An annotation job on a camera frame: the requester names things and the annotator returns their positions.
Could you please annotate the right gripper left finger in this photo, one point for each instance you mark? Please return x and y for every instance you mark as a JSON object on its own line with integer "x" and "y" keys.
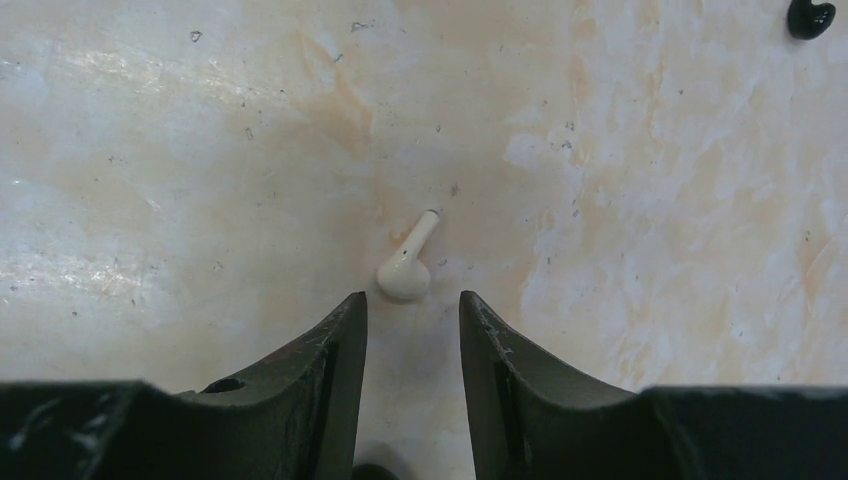
{"x": 291, "y": 415}

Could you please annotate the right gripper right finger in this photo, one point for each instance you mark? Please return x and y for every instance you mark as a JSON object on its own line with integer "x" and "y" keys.
{"x": 532, "y": 416}

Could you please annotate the white earbud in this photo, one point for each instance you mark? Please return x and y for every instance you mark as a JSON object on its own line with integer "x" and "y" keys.
{"x": 403, "y": 276}

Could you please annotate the black earbud case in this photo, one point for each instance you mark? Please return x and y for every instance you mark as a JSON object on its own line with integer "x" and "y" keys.
{"x": 372, "y": 472}

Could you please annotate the black earbud right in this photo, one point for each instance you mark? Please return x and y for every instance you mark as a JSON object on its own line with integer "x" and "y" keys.
{"x": 807, "y": 20}

